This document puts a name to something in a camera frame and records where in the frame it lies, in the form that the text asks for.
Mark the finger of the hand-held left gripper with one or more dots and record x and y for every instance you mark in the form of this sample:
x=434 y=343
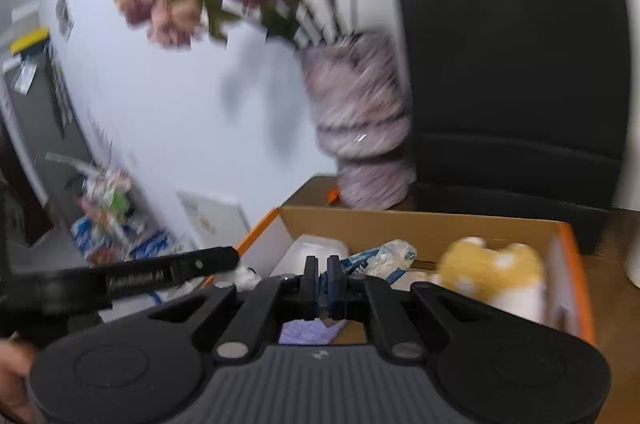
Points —
x=210 y=262

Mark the blue white carton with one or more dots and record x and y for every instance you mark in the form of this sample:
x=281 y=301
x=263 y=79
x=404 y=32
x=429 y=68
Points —
x=87 y=236

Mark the black paper bag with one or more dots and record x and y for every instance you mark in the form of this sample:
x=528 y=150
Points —
x=515 y=78

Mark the white printed carton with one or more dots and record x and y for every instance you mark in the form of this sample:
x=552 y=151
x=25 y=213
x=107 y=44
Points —
x=150 y=245

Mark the pink patterned vase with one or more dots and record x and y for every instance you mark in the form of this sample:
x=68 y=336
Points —
x=357 y=103

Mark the white crumpled plastic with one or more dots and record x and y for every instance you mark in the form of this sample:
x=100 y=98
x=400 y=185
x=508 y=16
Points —
x=247 y=278

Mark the grey metal cabinet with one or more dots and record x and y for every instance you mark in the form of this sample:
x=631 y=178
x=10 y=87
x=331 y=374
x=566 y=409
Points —
x=35 y=118

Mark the person's left hand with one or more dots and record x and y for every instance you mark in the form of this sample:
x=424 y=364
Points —
x=12 y=374

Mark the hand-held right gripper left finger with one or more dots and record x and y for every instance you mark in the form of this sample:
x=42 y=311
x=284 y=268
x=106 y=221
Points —
x=311 y=285

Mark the wooden desktop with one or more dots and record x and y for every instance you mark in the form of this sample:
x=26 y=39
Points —
x=615 y=314

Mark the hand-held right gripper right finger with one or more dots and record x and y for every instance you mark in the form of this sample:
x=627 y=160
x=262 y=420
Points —
x=334 y=285

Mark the orange cardboard box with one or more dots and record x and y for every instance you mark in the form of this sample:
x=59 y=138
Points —
x=425 y=229

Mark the blue white plastic packet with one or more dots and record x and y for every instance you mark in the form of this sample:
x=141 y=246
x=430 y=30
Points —
x=387 y=254

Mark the white round container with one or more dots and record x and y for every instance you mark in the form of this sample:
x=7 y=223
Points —
x=320 y=250

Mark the wall notice sheet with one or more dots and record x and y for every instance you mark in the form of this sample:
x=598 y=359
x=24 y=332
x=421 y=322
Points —
x=64 y=11

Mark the yellow white plush toy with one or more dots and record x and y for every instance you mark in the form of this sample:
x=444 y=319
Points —
x=492 y=269

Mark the purple cloth piece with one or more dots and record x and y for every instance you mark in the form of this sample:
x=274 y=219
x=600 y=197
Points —
x=305 y=333

